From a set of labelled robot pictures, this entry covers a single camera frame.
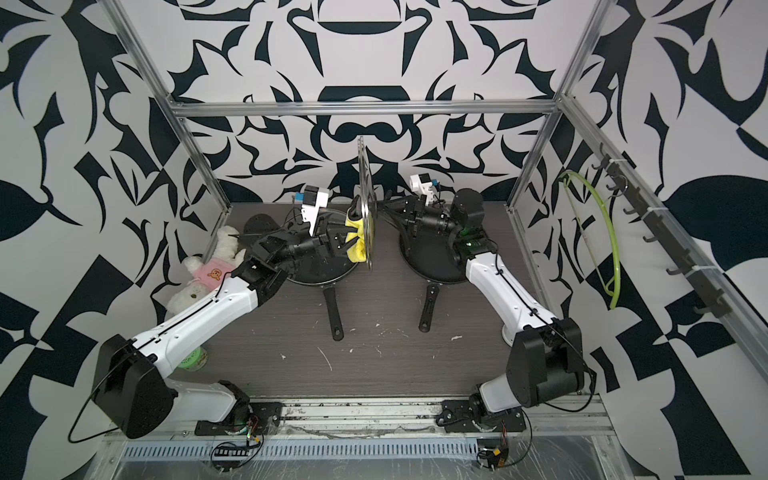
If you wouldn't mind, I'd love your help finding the white teddy bear pink shirt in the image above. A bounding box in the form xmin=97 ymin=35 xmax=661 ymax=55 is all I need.
xmin=167 ymin=225 xmax=245 ymax=316

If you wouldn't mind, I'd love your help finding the black frying pan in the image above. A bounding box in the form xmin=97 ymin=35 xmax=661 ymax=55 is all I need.
xmin=399 ymin=211 xmax=467 ymax=333
xmin=284 ymin=225 xmax=356 ymax=341

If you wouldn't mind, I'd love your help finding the glass pot lid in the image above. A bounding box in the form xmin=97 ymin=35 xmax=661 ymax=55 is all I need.
xmin=243 ymin=213 xmax=301 ymax=236
xmin=357 ymin=136 xmax=377 ymax=270

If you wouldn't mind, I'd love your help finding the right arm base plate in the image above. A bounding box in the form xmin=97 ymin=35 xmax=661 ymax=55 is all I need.
xmin=435 ymin=395 xmax=527 ymax=433

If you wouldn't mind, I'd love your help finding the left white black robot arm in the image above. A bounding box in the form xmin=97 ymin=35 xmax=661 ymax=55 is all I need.
xmin=90 ymin=222 xmax=366 ymax=439

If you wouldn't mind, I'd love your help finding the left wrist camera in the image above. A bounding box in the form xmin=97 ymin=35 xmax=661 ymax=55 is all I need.
xmin=296 ymin=185 xmax=330 ymax=236

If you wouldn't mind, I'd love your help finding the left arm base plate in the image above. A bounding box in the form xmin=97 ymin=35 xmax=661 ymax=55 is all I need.
xmin=194 ymin=402 xmax=284 ymax=437

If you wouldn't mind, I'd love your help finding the right black frying pan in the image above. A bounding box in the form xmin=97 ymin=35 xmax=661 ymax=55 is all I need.
xmin=399 ymin=211 xmax=467 ymax=333

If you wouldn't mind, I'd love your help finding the black wall hook rack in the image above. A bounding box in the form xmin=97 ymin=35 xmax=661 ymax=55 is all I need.
xmin=593 ymin=143 xmax=735 ymax=319

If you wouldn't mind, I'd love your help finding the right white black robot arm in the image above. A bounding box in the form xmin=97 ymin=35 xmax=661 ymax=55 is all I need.
xmin=378 ymin=188 xmax=595 ymax=414

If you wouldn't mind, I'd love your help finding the yellow cleaning cloth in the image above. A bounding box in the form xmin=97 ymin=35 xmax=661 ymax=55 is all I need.
xmin=345 ymin=203 xmax=368 ymax=263

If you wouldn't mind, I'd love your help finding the left black frying pan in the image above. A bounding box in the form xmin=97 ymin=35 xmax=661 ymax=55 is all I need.
xmin=284 ymin=225 xmax=356 ymax=341

